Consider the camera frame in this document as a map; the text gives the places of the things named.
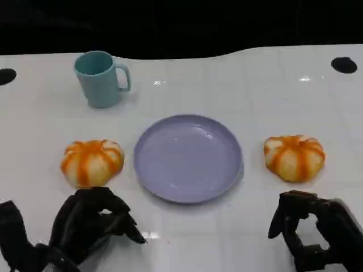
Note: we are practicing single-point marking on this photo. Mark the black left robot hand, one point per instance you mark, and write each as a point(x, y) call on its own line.
point(73, 224)

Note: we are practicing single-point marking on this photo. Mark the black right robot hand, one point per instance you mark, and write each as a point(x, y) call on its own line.
point(340, 226)

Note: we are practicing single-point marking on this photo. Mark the orange white toy bread roll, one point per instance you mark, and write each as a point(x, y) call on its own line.
point(90, 164)
point(295, 158)

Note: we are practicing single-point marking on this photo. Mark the lilac plate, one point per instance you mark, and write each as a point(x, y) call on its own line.
point(187, 158)

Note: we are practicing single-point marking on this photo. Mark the pale green mug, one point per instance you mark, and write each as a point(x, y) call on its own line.
point(99, 85)

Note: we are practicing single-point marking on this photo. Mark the black backdrop cloth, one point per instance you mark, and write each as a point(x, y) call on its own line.
point(181, 25)

